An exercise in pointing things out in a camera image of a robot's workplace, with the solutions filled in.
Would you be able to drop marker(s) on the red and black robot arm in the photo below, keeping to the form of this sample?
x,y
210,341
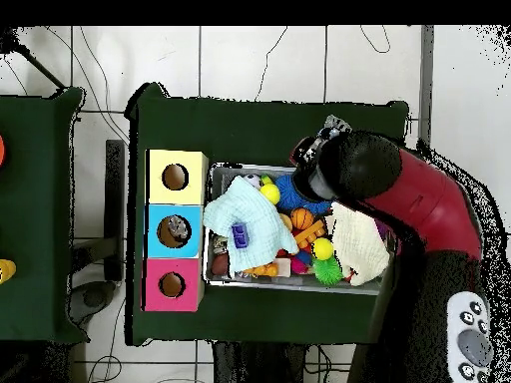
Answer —
x,y
419,199

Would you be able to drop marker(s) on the black rod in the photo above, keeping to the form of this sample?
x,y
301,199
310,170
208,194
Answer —
x,y
44,70

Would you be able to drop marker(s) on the wooden box with three holes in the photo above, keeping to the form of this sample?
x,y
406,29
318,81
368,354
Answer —
x,y
159,187

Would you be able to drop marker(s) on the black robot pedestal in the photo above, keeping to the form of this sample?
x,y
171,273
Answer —
x,y
255,367

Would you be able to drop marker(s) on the yellow toy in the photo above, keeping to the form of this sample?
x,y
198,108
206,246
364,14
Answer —
x,y
7,270

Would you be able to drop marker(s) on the grey metal post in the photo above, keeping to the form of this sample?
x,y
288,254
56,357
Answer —
x,y
425,79

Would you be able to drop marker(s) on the small black-white soccer ball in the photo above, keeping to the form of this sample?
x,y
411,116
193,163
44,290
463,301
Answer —
x,y
251,180

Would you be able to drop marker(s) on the cream waffle cloth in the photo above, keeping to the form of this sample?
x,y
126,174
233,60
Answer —
x,y
355,243

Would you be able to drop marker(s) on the clear packet with blue print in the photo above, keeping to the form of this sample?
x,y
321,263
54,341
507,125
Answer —
x,y
335,125

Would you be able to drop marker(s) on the purple knobbly rubber toy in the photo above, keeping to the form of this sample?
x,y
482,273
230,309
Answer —
x,y
380,228

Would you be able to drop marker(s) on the yellow tennis ball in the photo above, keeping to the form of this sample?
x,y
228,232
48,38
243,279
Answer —
x,y
270,193

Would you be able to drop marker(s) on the blue spiky rubber ball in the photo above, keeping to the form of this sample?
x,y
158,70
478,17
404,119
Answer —
x,y
287,195
319,207

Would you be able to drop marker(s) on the dark green table cloth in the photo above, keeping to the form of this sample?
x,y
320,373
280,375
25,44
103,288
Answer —
x,y
239,131
36,199

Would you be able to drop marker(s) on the small orange basketball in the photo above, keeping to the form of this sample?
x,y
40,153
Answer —
x,y
302,219

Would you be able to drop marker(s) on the mint green waffle cloth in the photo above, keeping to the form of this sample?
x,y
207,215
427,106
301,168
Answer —
x,y
247,215

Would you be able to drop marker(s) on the blue plastic building block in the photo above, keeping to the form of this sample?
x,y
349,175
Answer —
x,y
239,236

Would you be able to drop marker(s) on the orange object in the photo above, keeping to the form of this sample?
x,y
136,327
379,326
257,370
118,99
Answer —
x,y
1,151

